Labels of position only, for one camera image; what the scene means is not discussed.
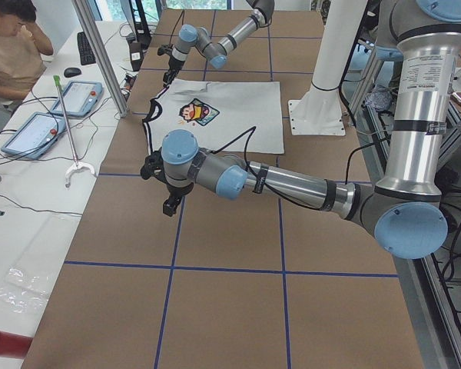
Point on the red cylinder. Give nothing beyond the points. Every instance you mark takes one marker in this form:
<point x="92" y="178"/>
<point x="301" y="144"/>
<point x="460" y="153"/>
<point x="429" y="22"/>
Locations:
<point x="14" y="345"/>

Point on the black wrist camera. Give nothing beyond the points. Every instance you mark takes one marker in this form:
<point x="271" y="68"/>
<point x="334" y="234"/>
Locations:
<point x="153" y="167"/>
<point x="165" y="50"/>

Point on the black computer mouse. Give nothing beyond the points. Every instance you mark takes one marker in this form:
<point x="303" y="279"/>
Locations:
<point x="71" y="72"/>

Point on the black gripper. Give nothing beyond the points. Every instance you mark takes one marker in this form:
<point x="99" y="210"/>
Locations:
<point x="175" y="189"/>
<point x="173" y="66"/>

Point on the grey cartoon print t-shirt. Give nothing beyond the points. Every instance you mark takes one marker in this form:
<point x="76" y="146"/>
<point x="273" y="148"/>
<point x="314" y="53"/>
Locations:
<point x="235" y="116"/>

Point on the far blue teach pendant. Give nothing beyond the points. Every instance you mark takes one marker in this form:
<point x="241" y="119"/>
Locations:
<point x="80" y="97"/>

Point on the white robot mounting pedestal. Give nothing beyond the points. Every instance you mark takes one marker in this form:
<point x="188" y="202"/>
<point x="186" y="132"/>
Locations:
<point x="319" y="111"/>

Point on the near blue teach pendant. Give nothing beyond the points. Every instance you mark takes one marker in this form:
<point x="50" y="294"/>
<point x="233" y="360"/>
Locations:
<point x="35" y="136"/>

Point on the clear plastic bag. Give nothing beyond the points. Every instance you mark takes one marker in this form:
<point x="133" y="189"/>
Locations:
<point x="24" y="292"/>

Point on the long reacher grabber tool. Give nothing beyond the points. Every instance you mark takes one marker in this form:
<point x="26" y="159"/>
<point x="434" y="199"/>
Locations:
<point x="77" y="165"/>

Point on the black box with label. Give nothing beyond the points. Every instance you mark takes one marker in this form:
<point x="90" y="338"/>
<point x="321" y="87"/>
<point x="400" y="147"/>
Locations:
<point x="136" y="55"/>

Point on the blue teach pendant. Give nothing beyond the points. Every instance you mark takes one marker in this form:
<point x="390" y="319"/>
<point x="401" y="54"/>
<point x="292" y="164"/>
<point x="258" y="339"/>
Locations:
<point x="80" y="97"/>
<point x="35" y="136"/>

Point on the patterned blue cloth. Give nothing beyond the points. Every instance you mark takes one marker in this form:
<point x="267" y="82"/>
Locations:
<point x="380" y="99"/>

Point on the black keyboard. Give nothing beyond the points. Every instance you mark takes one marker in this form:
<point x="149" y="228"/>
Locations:
<point x="86" y="54"/>

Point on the aluminium frame post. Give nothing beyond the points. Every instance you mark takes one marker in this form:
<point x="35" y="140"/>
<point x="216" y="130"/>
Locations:
<point x="88" y="24"/>

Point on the seated person in beige shirt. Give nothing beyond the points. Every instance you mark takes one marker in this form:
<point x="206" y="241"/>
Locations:
<point x="22" y="46"/>

